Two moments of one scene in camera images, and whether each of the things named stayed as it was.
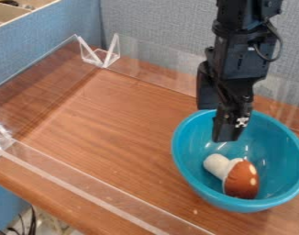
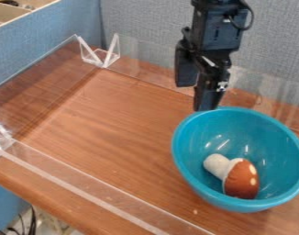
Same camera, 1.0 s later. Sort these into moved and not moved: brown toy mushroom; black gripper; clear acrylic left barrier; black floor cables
Moved: black gripper
Not moved: black floor cables; brown toy mushroom; clear acrylic left barrier
